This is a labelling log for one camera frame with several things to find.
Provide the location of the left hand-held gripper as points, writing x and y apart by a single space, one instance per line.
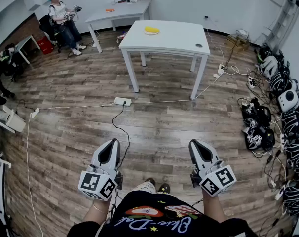
95 181

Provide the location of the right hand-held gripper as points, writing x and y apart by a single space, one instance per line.
218 180

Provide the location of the clear glass plate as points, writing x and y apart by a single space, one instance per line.
149 33

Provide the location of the person's left forearm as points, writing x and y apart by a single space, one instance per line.
95 215

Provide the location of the person's right forearm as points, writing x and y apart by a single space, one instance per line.
213 207

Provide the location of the person's patterned trouser leg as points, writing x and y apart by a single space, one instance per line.
144 188

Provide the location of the person's left black shoe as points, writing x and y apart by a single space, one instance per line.
150 181

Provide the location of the person's black shoe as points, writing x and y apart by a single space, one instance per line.
150 181
164 187

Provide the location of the person's right black shoe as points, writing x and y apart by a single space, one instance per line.
164 187

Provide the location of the pile of spare grippers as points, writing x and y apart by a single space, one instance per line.
258 127

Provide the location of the person's black printed shirt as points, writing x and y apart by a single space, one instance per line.
152 221

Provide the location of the small white power strip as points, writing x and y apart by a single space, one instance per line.
35 112

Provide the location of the white charging strip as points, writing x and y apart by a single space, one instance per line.
250 81

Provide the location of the white power strip with plugs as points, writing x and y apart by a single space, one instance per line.
220 68

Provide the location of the white waste bin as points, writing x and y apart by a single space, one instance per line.
15 121

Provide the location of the row of black white headsets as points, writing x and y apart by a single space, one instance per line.
288 100

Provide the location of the cardboard box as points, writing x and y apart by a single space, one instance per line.
237 43

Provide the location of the plastic bag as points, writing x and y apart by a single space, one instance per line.
121 36

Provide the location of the white square table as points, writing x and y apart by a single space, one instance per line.
174 37

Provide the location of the red box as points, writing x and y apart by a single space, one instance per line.
44 45

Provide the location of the white device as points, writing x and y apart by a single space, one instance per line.
242 32

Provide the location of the small white table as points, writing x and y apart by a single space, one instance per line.
26 41

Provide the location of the black office chair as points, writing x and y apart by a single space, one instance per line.
46 26

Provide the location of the long grey table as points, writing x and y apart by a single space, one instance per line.
124 11

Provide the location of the orange flat object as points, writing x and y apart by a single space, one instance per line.
110 10

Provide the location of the white ladder shelf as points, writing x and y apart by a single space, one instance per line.
282 18

